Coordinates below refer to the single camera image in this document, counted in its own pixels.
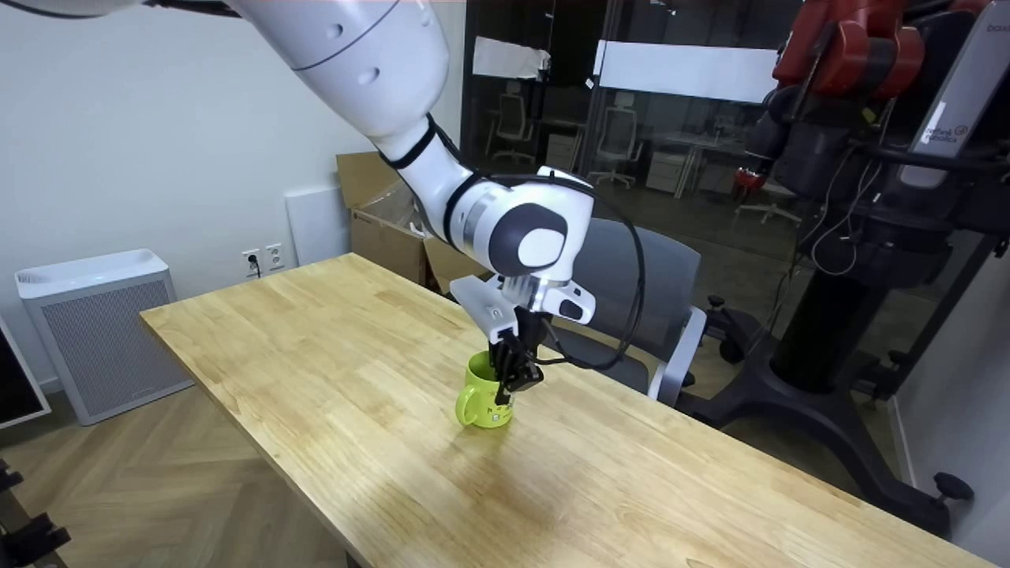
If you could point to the white air purifier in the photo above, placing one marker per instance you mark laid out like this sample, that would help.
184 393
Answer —
98 337

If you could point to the red Baxter robot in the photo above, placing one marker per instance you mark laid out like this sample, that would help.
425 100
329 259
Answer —
863 50

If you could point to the red office chair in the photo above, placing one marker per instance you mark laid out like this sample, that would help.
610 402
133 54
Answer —
759 190

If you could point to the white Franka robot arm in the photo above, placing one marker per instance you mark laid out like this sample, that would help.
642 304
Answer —
358 50

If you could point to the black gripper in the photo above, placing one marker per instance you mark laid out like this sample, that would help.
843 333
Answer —
521 337

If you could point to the grey office chair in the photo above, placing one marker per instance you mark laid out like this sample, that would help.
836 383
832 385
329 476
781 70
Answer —
659 285

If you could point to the clear plastic bag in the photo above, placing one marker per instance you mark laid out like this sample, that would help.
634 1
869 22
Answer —
404 206

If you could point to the green cup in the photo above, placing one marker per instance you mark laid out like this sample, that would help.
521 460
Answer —
479 406

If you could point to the white wall panel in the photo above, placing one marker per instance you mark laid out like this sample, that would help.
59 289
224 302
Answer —
315 225

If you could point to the open cardboard box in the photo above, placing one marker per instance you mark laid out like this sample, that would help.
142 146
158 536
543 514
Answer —
390 248

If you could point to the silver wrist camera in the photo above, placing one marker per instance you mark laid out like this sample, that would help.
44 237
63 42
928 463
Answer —
481 304

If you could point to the white wall outlet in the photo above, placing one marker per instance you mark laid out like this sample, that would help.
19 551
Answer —
269 257

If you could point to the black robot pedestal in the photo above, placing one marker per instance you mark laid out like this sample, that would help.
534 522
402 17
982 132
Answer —
822 349

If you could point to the white mesh office chair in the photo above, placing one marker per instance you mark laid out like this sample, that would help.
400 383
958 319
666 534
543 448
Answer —
513 121
621 144

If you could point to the black stand piece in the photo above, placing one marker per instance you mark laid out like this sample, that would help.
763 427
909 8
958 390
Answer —
26 540

